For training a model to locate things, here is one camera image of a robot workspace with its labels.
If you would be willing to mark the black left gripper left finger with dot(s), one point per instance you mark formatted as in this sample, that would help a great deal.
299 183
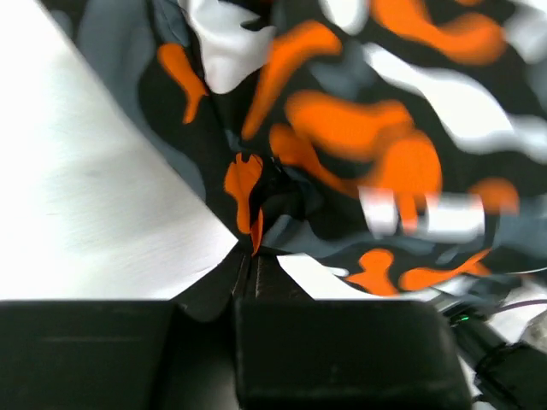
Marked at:
174 354

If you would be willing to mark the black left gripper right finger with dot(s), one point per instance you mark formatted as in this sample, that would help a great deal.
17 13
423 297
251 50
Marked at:
293 352

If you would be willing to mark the orange camouflage shorts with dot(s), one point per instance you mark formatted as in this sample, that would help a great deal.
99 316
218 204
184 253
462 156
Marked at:
401 143

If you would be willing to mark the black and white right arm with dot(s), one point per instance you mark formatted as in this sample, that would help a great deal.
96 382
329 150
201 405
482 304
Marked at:
507 375

